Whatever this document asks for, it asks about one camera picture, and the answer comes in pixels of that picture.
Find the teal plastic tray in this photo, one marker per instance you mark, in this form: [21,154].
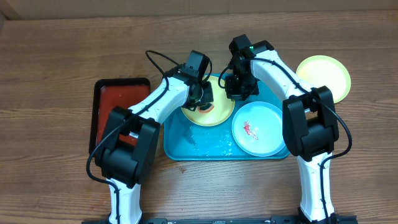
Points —
[187,141]

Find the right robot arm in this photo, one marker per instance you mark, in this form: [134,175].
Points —
[309,121]

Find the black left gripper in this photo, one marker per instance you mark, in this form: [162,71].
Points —
[208,95]

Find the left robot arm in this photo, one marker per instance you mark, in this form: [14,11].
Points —
[126,152]

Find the light blue plate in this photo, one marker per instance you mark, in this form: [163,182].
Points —
[257,129]

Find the green plate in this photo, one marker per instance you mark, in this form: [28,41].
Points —
[220,110]
[322,70]

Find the black red water tray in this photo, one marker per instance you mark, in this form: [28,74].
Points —
[109,93]

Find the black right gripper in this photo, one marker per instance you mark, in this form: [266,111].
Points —
[237,94]

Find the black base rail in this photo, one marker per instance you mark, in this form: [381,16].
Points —
[276,219]

